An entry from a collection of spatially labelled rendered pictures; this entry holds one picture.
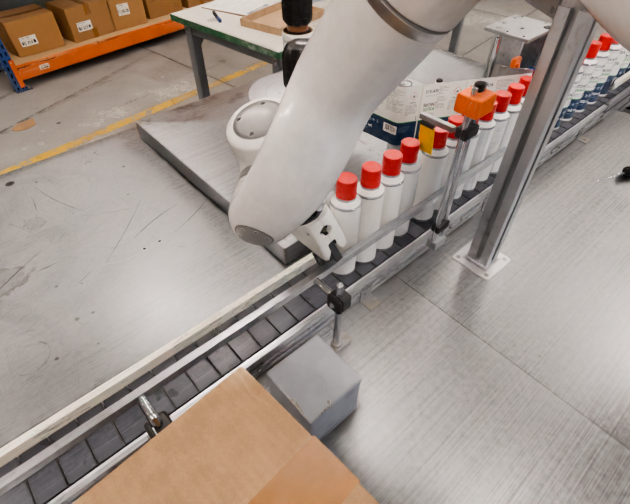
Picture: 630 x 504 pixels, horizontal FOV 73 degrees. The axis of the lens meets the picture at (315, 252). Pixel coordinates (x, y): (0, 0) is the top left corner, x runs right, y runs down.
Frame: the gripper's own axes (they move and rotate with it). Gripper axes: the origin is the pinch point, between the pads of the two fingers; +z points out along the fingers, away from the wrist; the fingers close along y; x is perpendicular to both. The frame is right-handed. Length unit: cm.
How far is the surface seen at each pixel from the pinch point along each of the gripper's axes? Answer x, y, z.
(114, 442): 40.9, -2.8, -8.1
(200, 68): -52, 174, 62
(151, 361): 31.0, 2.9, -8.1
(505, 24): -70, 13, 4
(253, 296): 13.6, 2.9, -1.8
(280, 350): 16.6, -5.4, 3.0
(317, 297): 5.7, -2.4, 4.7
